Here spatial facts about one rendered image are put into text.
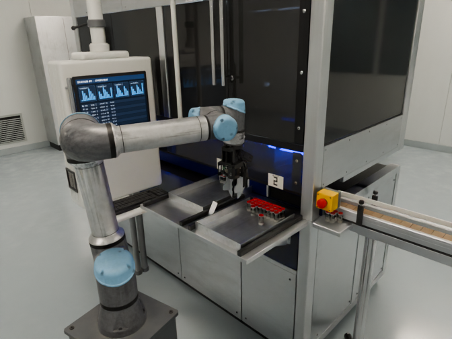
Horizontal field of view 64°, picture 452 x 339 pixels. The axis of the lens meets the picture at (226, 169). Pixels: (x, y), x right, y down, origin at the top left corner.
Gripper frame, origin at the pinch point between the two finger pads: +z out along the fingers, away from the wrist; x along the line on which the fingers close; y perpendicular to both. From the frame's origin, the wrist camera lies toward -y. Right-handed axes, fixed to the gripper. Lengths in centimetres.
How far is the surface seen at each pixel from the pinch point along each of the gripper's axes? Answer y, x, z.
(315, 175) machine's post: -30.5, 19.7, -2.0
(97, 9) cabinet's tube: -20, -93, -68
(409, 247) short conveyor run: -33, 58, 21
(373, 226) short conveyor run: -36, 44, 17
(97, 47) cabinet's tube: -18, -93, -51
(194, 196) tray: -26, -40, 20
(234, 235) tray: -3.6, -2.8, 20.2
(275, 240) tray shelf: -8.7, 13.1, 20.0
